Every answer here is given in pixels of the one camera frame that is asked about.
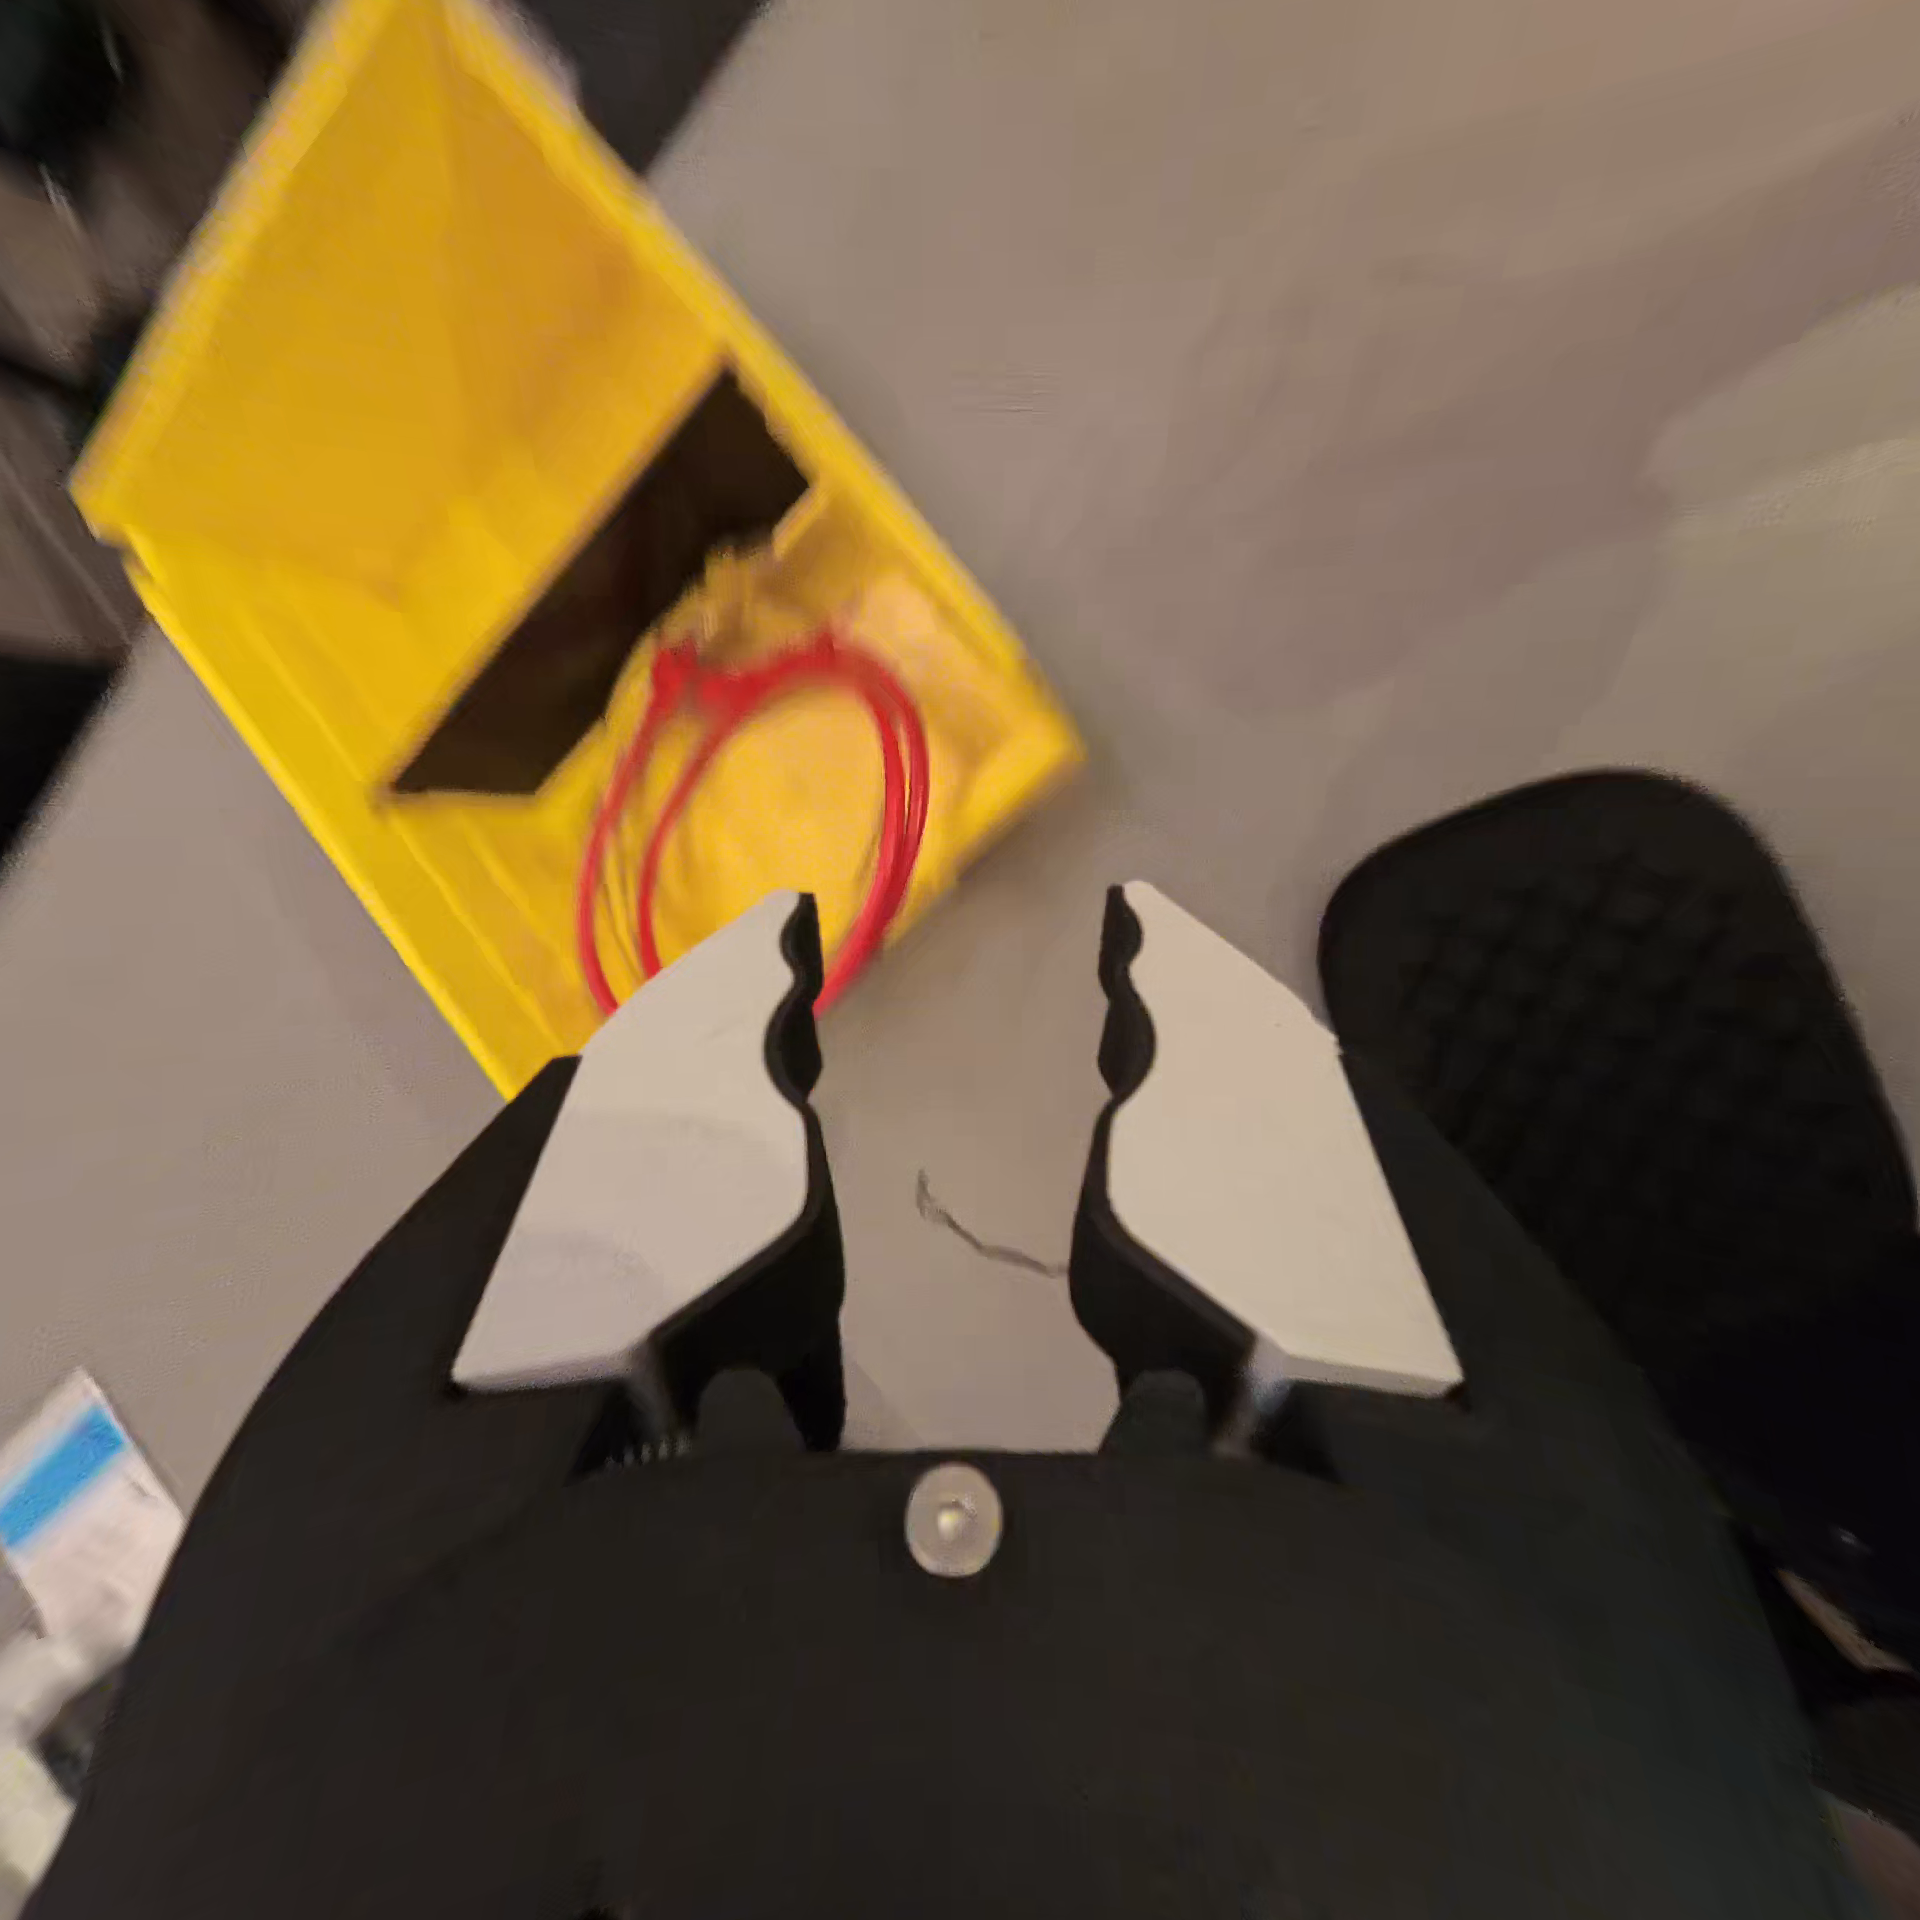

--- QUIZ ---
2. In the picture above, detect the black quilted wrist rest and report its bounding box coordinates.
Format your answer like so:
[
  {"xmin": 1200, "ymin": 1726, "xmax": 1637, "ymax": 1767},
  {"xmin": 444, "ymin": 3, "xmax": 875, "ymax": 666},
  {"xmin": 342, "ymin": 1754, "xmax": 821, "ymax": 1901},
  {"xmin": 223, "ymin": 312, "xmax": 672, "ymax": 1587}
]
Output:
[{"xmin": 1318, "ymin": 769, "xmax": 1920, "ymax": 1743}]

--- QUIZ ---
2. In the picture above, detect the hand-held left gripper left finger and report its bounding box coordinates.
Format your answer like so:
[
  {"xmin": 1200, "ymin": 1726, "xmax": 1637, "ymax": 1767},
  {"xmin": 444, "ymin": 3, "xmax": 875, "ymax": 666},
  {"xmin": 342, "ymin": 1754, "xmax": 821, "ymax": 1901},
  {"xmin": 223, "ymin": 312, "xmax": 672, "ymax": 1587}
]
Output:
[{"xmin": 451, "ymin": 889, "xmax": 850, "ymax": 1452}]

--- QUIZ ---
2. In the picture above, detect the yellow plastic bin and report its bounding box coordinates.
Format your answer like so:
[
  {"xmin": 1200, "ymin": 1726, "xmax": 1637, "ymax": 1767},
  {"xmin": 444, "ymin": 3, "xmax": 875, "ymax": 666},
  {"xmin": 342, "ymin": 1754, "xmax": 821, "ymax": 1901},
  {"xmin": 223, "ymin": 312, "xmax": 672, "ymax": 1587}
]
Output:
[{"xmin": 69, "ymin": 0, "xmax": 1089, "ymax": 1105}]

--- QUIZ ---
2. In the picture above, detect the black twist tie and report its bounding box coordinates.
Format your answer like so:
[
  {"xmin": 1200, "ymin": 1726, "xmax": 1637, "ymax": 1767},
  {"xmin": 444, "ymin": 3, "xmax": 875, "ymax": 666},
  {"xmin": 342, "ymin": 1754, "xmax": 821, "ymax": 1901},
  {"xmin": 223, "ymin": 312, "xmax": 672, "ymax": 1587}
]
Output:
[{"xmin": 912, "ymin": 1168, "xmax": 1071, "ymax": 1280}]

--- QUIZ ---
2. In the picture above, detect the white paper slip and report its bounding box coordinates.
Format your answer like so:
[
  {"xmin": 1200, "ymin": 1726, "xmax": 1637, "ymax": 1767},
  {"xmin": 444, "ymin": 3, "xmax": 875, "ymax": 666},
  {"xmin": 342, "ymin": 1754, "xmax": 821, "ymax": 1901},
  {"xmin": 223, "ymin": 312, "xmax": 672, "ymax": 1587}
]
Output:
[{"xmin": 0, "ymin": 1368, "xmax": 190, "ymax": 1652}]

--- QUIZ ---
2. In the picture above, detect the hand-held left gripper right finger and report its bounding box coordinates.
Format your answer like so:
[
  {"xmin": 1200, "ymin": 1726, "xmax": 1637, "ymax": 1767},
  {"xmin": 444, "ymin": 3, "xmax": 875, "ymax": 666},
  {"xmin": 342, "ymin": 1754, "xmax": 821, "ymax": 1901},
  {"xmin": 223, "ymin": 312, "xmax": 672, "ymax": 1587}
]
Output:
[{"xmin": 1069, "ymin": 880, "xmax": 1469, "ymax": 1454}]

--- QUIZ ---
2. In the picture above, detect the red ethernet cable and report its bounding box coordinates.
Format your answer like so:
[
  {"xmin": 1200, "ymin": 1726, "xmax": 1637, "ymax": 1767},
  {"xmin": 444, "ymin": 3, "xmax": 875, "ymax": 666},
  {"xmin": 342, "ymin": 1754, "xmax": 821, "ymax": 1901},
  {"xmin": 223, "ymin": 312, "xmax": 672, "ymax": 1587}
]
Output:
[{"xmin": 576, "ymin": 631, "xmax": 935, "ymax": 1023}]

